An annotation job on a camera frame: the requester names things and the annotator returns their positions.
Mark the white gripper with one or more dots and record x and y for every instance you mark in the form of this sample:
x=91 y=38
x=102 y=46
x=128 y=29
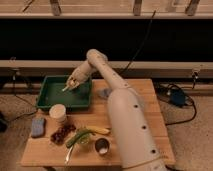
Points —
x=72 y=83

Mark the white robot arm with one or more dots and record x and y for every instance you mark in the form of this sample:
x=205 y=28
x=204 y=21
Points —
x=135 y=143

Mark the green plastic tray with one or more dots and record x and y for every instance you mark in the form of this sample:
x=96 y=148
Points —
x=52 y=93

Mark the light blue cloth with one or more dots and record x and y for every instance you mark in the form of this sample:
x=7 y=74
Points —
x=104 y=93

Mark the green cucumber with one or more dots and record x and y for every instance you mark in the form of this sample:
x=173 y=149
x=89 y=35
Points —
x=76 y=137

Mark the yellow banana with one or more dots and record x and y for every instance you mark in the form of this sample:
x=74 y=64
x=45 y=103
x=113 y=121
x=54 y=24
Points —
x=99 y=130

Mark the wooden folding table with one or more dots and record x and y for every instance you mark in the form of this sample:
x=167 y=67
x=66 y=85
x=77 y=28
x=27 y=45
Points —
x=41 y=152

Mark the blue sponge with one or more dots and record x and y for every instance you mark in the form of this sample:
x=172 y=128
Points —
x=38 y=127

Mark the dark red grapes bunch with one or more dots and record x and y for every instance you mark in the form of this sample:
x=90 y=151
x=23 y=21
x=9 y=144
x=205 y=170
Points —
x=62 y=132

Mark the green small plate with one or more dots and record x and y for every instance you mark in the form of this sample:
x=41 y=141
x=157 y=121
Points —
x=84 y=140

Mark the small metal cup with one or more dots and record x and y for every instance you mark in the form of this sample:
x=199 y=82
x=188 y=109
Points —
x=102 y=146

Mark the metal spoon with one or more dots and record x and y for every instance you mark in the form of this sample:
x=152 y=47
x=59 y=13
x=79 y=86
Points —
x=69 y=154

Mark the black power adapter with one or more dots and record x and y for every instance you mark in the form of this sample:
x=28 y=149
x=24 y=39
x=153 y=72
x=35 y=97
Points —
x=177 y=97

